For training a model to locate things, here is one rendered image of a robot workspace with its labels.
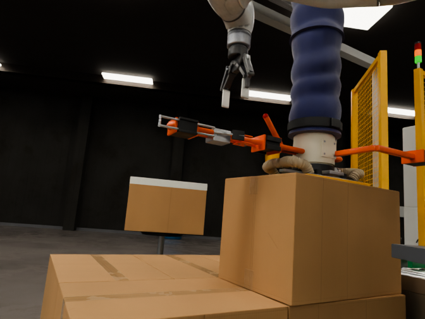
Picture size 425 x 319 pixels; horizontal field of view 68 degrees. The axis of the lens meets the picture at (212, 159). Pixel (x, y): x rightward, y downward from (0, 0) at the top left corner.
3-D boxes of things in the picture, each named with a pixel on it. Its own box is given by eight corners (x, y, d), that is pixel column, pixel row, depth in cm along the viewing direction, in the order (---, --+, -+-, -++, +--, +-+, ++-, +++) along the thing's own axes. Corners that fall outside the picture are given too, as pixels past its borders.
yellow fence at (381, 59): (345, 312, 287) (347, 92, 321) (357, 314, 285) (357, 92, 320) (381, 353, 202) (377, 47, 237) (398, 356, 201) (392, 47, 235)
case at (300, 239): (319, 273, 158) (320, 192, 165) (401, 293, 124) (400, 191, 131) (217, 277, 127) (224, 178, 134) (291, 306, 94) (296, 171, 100)
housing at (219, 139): (221, 146, 118) (222, 134, 119) (231, 143, 112) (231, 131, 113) (204, 143, 115) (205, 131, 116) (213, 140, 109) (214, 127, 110)
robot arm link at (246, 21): (231, 44, 129) (217, 26, 117) (234, 9, 131) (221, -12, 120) (257, 39, 124) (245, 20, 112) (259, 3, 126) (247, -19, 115)
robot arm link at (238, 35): (242, 43, 128) (241, 57, 127) (222, 37, 124) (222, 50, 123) (255, 33, 120) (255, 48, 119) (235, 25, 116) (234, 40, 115)
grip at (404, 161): (413, 166, 131) (413, 154, 132) (436, 164, 124) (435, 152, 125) (401, 164, 127) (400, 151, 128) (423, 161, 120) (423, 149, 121)
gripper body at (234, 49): (253, 47, 119) (251, 70, 117) (240, 56, 126) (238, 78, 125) (236, 40, 115) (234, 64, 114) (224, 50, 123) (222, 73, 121)
